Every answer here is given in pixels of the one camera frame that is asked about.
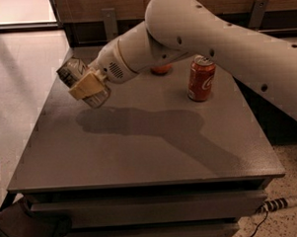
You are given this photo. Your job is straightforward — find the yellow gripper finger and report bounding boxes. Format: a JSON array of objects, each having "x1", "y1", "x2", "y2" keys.
[{"x1": 68, "y1": 69, "x2": 107, "y2": 100}]

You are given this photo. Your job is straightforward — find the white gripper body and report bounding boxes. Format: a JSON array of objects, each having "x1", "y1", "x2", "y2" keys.
[{"x1": 89, "y1": 40, "x2": 137, "y2": 84}]

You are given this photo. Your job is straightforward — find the silver green 7up can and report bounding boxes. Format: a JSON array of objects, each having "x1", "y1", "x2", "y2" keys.
[{"x1": 56, "y1": 57, "x2": 111, "y2": 108}]

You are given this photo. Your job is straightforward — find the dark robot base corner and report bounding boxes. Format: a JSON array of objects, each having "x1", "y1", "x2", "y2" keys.
[{"x1": 0, "y1": 199, "x2": 71, "y2": 237}]

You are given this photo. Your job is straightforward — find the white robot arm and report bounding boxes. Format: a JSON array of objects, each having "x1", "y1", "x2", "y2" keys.
[{"x1": 69, "y1": 0, "x2": 297, "y2": 121}]

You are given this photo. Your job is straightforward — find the red cola can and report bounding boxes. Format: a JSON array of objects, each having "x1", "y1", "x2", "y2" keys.
[{"x1": 187, "y1": 55, "x2": 216, "y2": 102}]

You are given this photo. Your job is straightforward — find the red yellow apple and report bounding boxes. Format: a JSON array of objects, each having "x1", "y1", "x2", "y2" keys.
[{"x1": 150, "y1": 64, "x2": 172, "y2": 76}]

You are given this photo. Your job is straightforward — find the grey drawer cabinet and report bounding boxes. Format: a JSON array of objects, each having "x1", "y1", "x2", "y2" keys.
[{"x1": 8, "y1": 61, "x2": 284, "y2": 237}]

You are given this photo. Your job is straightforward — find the white power strip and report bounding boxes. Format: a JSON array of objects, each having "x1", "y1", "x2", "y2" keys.
[{"x1": 257, "y1": 197, "x2": 297, "y2": 213}]

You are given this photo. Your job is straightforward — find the left metal wall bracket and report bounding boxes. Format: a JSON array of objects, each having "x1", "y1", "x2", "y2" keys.
[{"x1": 102, "y1": 8, "x2": 118, "y2": 40}]

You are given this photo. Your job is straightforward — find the metal wall bracket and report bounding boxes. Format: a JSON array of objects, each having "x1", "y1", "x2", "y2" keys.
[
  {"x1": 102, "y1": 8, "x2": 118, "y2": 40},
  {"x1": 248, "y1": 0, "x2": 269, "y2": 30}
]

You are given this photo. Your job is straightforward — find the right metal wall bracket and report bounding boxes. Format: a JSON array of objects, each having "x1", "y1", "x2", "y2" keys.
[{"x1": 248, "y1": 0, "x2": 269, "y2": 30}]

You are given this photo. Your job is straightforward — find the black power cable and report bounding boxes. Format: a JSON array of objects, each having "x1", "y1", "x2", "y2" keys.
[{"x1": 243, "y1": 209, "x2": 270, "y2": 237}]

